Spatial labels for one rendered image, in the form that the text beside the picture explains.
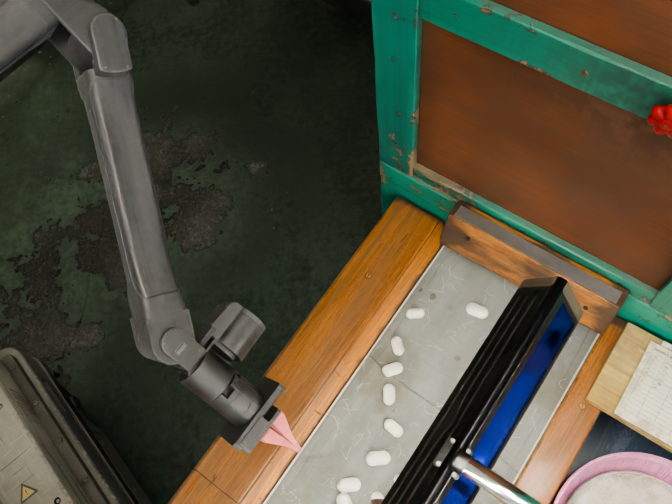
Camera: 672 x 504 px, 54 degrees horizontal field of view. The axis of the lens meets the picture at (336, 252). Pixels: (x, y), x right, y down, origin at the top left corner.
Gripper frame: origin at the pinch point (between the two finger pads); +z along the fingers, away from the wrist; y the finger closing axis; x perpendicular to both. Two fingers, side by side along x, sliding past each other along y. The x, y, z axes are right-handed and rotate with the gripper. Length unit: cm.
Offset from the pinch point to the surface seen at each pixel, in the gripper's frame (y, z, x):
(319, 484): -1.7, 10.9, 6.7
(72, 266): 7, -29, 136
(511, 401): 16.6, 2.0, -30.9
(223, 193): 54, -11, 121
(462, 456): 7.9, -1.3, -32.9
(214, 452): -7.6, -2.9, 15.1
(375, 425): 10.8, 12.4, 5.3
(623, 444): 32, 42, -12
